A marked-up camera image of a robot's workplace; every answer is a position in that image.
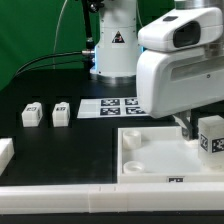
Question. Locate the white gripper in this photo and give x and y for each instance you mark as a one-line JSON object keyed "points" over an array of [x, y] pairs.
{"points": [[169, 83]]}

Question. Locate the white square tabletop tray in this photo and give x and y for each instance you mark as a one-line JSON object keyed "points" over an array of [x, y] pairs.
{"points": [[160, 155]]}

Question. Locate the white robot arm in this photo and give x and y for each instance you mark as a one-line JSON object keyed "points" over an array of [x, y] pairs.
{"points": [[191, 24]]}

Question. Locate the white marker sheet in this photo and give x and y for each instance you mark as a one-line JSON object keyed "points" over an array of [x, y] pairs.
{"points": [[109, 107]]}

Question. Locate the white left corner block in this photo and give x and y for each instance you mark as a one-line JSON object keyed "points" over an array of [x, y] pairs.
{"points": [[6, 153]]}

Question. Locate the white front fence rail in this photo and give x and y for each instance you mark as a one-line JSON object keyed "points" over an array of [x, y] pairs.
{"points": [[112, 198]]}

